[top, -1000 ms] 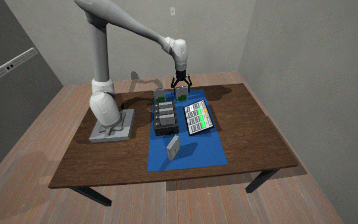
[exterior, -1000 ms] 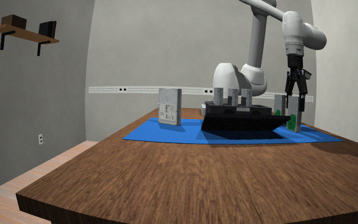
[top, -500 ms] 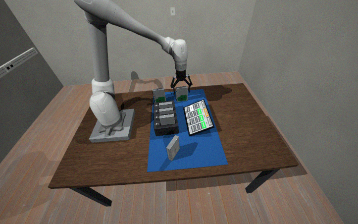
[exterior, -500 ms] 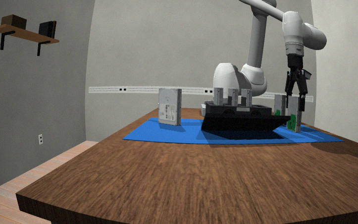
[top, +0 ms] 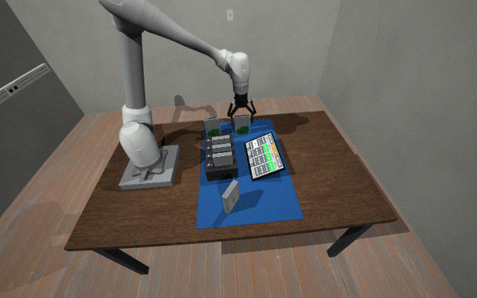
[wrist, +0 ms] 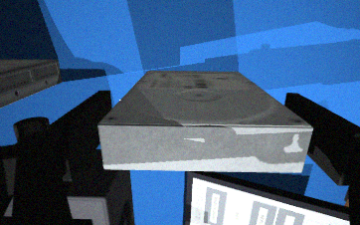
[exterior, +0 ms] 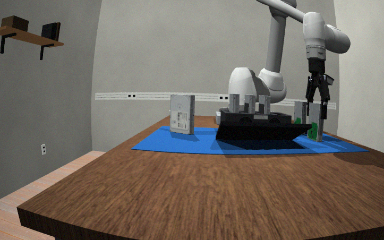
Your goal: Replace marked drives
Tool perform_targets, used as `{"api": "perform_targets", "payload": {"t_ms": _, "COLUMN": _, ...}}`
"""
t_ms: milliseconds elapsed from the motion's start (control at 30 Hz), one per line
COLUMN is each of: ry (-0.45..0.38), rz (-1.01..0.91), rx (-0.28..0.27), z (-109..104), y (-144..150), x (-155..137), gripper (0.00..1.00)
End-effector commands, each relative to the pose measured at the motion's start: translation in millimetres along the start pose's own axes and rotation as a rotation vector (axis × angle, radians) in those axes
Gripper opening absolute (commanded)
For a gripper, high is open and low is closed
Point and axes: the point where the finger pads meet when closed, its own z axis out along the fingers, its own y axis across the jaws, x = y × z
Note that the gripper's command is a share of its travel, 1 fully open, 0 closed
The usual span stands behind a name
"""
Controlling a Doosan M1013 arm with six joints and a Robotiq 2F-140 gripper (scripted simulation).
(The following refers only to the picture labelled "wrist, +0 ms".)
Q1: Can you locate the dark grey drive dock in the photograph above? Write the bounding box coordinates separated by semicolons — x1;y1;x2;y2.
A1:
64;149;135;225

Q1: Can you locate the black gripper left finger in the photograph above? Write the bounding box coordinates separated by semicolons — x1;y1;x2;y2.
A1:
0;91;112;225

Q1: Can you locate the blue flat mat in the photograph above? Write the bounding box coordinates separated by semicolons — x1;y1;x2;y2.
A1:
0;0;360;225

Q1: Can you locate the status display screen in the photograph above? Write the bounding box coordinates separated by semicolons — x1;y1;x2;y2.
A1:
185;171;349;225

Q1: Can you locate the grey hard drive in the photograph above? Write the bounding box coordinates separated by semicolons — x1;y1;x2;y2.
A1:
97;71;313;172
0;60;62;109

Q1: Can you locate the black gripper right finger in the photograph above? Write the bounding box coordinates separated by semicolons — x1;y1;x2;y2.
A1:
284;93;360;225

